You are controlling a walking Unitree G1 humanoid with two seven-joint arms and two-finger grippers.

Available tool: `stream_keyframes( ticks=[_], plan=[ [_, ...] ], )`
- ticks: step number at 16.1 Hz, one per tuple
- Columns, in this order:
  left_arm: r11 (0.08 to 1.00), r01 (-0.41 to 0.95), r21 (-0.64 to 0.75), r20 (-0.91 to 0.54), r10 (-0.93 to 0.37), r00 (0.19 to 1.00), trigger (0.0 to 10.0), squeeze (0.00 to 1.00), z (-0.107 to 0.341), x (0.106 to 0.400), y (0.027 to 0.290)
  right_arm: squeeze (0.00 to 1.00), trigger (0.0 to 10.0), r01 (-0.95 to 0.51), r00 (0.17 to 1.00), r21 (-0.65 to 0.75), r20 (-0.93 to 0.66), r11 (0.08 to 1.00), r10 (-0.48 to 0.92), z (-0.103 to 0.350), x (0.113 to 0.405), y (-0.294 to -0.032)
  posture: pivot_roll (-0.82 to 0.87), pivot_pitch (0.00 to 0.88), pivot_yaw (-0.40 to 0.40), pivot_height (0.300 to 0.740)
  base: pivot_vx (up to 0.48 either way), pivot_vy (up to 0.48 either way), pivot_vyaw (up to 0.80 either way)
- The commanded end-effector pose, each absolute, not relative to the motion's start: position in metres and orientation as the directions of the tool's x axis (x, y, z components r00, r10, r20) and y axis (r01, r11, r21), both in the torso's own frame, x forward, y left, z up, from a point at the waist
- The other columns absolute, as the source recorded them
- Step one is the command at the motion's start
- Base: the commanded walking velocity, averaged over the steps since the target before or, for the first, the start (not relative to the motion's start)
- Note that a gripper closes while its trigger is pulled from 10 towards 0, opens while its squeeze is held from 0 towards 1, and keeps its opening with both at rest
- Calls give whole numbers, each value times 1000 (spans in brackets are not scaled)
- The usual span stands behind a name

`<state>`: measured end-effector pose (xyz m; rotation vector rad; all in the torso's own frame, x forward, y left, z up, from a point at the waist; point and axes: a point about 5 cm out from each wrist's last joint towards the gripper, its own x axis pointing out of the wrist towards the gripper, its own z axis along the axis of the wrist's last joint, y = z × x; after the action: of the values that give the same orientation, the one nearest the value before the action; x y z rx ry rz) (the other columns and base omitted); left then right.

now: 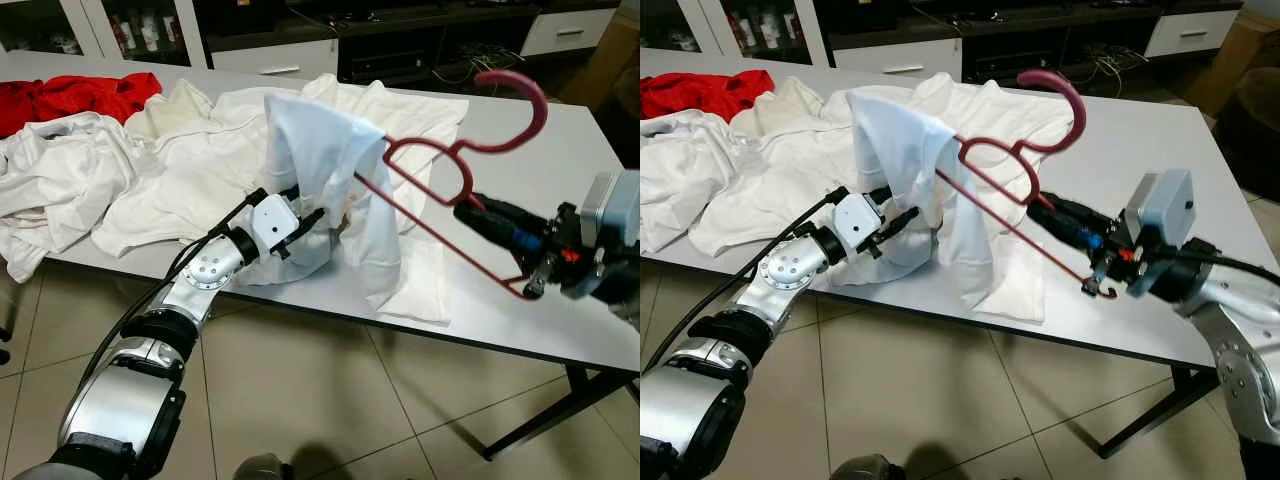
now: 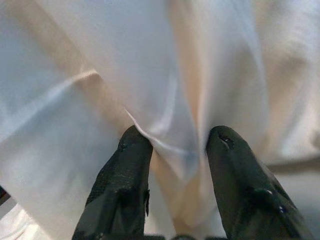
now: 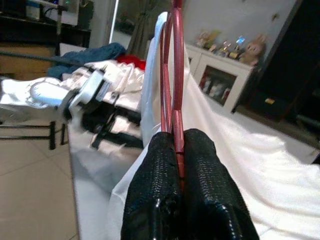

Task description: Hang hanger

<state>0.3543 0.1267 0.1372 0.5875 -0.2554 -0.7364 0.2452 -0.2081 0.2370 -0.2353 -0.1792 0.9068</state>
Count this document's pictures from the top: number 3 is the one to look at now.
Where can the red plastic hanger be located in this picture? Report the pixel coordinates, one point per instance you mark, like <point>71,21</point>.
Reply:
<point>178,75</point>

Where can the white glass-door cabinet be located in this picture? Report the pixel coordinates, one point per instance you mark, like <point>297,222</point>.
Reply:
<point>243,75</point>

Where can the beige plush rabbit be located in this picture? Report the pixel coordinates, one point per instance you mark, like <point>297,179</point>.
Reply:
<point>253,50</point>

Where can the white T-shirt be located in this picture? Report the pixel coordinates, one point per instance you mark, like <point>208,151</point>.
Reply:
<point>225,130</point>

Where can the large cardboard box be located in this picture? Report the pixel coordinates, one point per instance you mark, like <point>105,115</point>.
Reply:
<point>22,66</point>

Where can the black clothes rack stand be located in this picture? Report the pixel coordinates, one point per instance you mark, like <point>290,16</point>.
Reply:
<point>52,137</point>

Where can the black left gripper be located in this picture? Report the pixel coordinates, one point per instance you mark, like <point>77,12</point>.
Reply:
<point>98,117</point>

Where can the blue denim jeans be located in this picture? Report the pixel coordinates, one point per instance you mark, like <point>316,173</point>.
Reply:
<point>95,53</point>

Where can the dark TV cabinet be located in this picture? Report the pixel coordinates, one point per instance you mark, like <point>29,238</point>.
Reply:
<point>287,100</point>

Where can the small colourful figurine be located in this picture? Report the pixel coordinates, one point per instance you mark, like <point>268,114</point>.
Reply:
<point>226,47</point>
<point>215,40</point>
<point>202,38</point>
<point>238,47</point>

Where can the black desk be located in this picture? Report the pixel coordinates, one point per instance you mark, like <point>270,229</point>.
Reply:
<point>25,35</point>

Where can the dark grey curtain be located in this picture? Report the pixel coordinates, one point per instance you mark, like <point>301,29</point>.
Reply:
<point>140,30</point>

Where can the glass sliding door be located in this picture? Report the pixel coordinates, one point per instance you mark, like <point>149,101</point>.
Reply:
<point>125,15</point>

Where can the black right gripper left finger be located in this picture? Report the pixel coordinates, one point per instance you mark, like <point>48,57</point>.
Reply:
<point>155,187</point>

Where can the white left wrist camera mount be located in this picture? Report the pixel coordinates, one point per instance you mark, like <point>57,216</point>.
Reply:
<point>92,85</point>

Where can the white shiny shirt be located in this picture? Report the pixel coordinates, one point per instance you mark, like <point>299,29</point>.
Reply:
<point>125,80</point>

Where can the plain red garment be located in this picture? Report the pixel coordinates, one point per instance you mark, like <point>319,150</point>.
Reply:
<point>131,61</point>

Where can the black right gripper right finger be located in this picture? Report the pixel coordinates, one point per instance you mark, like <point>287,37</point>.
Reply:
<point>212,200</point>

